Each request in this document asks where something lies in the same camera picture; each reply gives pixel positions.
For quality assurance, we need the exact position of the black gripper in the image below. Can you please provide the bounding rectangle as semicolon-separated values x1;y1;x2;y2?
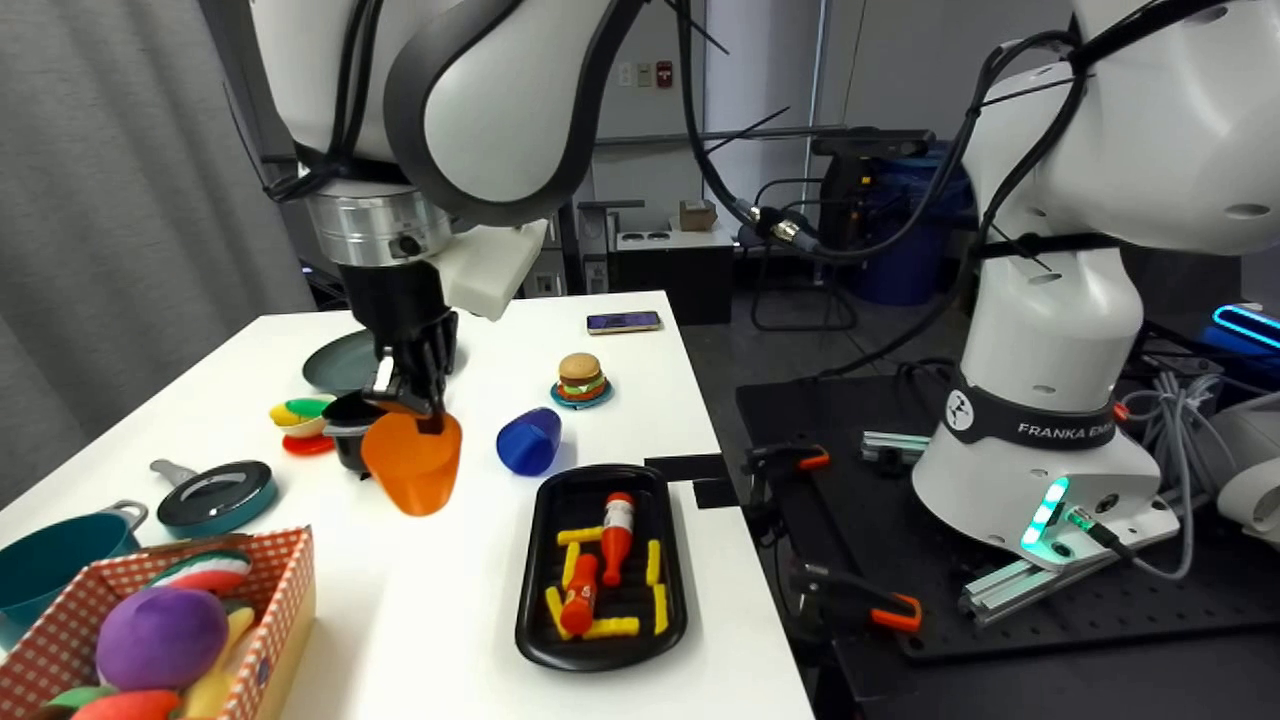
338;255;466;435

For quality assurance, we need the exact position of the orange plastic cup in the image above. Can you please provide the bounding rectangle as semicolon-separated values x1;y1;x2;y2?
358;410;469;521

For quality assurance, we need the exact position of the blue plastic cup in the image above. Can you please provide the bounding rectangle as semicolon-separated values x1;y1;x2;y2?
492;405;570;482

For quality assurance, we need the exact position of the black plastic tray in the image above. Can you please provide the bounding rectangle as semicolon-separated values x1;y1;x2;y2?
511;460;695;678

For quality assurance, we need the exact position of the large grey-green plate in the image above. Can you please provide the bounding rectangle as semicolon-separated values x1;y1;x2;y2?
302;328;472;399

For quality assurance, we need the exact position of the black toy pot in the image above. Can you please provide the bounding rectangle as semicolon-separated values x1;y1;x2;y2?
320;388;406;482

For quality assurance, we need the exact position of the toy burger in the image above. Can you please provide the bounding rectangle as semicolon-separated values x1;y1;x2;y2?
555;349;614;405

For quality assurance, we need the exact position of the small teal saucer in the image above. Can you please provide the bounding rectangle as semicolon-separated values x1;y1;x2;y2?
549;376;615;414

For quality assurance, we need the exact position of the teal toy frying pan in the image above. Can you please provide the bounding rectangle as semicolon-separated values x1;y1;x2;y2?
147;458;286;546

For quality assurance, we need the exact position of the black smartphone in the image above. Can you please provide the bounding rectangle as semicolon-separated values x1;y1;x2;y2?
585;310;670;335

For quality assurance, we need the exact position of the red checkered cardboard box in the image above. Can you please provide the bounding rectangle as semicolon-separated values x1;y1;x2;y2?
0;526;320;720

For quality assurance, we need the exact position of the red and white plush toy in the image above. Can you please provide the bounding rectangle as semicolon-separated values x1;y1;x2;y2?
158;555;258;607

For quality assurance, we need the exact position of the black low cabinet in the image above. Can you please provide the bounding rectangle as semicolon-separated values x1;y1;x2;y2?
604;227;741;328

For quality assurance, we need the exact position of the grey curtain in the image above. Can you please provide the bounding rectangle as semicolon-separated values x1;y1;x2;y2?
0;0;318;514

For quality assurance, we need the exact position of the yellow plush toy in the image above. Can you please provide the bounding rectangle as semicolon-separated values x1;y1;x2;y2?
177;603;262;720

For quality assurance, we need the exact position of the purple plush ball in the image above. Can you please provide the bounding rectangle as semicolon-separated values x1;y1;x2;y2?
94;585;232;698

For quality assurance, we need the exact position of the teal toy pot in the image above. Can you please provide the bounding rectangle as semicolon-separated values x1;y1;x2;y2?
0;497;153;654

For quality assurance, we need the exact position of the black office chair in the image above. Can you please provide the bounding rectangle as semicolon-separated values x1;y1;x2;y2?
735;177;863;335

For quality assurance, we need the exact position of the orange-red plush toy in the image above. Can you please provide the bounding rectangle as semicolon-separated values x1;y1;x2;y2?
74;685;184;720

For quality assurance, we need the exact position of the green plush toy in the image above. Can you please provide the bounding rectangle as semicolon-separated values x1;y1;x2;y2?
46;680;111;715

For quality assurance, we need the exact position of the black perforated breadboard base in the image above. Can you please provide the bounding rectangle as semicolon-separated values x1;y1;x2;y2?
733;374;1280;669

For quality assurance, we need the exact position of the black machine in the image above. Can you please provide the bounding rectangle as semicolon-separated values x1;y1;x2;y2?
814;130;937;294

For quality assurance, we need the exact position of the blue plastic barrel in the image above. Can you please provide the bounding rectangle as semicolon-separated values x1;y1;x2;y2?
854;140;976;310

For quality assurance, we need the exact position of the blue plastic case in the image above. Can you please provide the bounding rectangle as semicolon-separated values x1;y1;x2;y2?
1206;302;1280;394

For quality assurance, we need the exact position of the white grey device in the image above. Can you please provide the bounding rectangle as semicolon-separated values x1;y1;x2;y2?
1206;394;1280;554

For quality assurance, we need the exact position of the black clamp with orange handle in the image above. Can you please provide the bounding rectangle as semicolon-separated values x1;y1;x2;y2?
796;561;930;642
743;441;838;487

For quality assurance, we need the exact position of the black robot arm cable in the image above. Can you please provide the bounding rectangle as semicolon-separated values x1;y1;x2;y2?
663;0;1206;273

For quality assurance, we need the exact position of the short aluminium profile rail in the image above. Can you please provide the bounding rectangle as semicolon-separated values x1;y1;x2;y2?
858;423;937;472

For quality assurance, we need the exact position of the long aluminium profile rail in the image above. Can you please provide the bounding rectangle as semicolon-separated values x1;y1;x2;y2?
958;506;1186;630

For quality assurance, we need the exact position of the grey cable bundle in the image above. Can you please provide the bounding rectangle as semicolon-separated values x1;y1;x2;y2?
1118;374;1223;587

